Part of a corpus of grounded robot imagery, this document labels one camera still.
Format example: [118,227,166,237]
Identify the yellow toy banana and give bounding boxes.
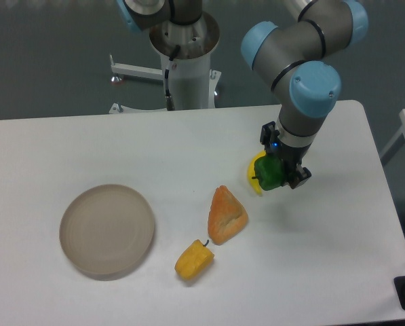
[246,151,266,196]

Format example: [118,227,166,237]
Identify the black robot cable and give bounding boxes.
[163,45,181,111]

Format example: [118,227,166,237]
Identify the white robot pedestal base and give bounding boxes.
[110,12,221,111]

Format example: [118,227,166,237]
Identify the beige round plate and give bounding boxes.
[59,184,155,280]

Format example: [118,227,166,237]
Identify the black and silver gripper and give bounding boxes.
[260,122,314,189]

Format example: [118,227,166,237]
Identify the orange triangular toy bread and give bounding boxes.
[208,185,248,245]

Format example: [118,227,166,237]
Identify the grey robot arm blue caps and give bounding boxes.
[117,1,368,194]

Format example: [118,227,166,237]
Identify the yellow toy pepper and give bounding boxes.
[174,239,215,281]

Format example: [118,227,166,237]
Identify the green toy pepper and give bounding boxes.
[251,155,286,191]

